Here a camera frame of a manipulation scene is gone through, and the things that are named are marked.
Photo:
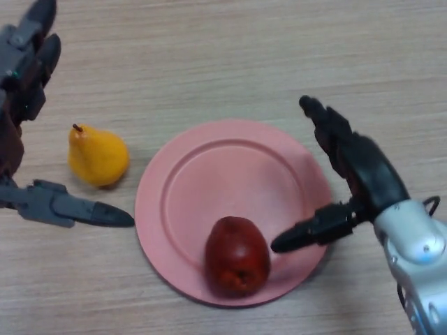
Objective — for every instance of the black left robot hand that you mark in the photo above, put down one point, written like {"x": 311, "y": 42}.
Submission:
{"x": 21, "y": 80}

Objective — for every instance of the red apple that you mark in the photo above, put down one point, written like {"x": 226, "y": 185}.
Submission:
{"x": 235, "y": 254}

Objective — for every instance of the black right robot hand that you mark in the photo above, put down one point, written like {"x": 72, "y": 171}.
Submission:
{"x": 373, "y": 174}

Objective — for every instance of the yellow pear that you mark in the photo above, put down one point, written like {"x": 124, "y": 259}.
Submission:
{"x": 97, "y": 160}

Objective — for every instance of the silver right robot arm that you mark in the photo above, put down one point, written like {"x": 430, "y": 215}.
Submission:
{"x": 415, "y": 244}

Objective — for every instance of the pink round plate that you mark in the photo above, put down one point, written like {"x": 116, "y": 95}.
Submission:
{"x": 223, "y": 178}

